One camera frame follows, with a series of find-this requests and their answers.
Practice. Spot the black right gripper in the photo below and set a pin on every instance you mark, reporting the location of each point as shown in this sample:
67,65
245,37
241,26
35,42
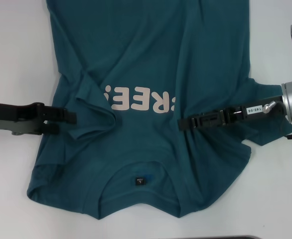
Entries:
250,110

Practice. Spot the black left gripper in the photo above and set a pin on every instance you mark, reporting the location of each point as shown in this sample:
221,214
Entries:
14,117

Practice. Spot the teal t-shirt with FREE print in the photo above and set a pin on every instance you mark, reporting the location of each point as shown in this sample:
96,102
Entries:
141,62

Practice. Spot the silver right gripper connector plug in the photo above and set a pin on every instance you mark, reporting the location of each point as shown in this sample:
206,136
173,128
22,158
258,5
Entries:
266,108

